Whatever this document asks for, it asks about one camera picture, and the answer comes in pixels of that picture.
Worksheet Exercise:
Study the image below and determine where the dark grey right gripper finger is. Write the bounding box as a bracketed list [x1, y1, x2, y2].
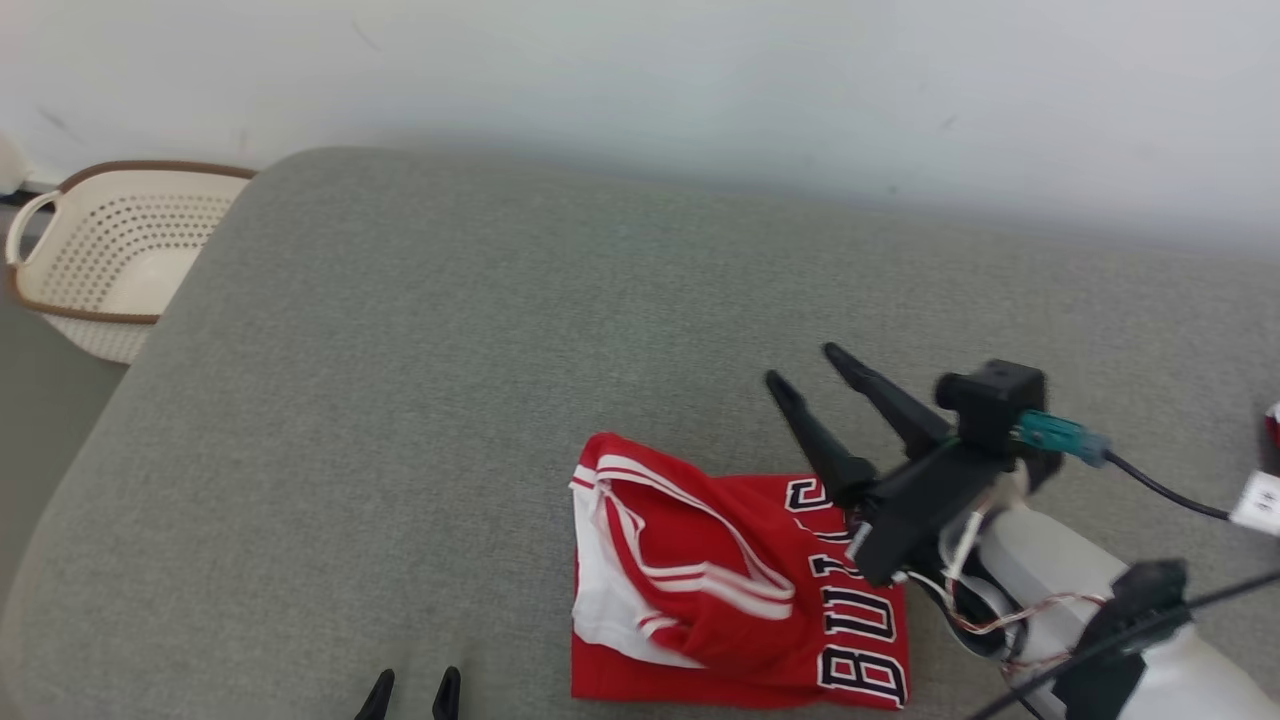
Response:
[822, 343, 953, 461]
[765, 370, 879, 506]

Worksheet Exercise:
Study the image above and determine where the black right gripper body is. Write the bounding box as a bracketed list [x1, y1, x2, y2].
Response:
[845, 438, 1016, 588]

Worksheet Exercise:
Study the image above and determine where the red white basketball jersey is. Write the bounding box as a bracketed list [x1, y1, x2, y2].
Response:
[568, 432, 911, 711]

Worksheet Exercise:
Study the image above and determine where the cream perforated laundry basket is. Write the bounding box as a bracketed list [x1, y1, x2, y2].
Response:
[5, 160, 256, 364]

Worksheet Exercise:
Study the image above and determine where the teal cable plug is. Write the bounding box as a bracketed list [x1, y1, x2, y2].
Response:
[1015, 410, 1111, 469]

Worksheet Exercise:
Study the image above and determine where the thin black camera cable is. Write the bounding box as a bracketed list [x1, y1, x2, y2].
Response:
[1105, 450, 1233, 521]

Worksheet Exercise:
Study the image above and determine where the long black arm cable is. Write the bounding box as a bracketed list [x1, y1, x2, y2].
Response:
[965, 570, 1280, 720]

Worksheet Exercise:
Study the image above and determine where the white cable label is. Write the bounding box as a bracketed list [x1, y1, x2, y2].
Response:
[1230, 470, 1280, 536]

